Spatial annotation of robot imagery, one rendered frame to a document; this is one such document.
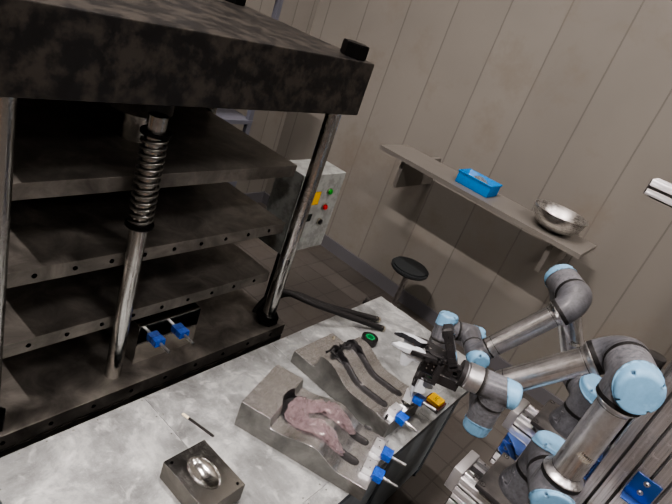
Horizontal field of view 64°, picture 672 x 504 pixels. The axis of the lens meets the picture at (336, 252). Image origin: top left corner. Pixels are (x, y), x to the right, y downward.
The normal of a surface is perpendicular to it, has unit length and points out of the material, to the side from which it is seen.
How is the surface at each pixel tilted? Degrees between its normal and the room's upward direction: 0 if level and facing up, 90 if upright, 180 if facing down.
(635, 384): 82
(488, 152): 90
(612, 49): 90
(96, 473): 0
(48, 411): 0
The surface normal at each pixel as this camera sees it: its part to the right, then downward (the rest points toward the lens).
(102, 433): 0.32, -0.84
